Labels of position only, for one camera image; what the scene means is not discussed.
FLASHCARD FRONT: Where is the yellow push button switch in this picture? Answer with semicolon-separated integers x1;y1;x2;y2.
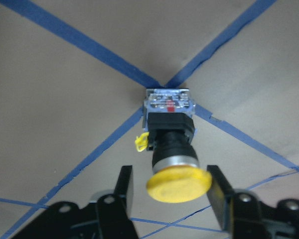
135;88;212;203

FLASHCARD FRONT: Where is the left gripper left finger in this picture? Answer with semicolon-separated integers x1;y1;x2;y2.
14;165;139;239

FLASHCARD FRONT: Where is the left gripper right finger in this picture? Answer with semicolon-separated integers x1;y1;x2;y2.
207;165;299;239

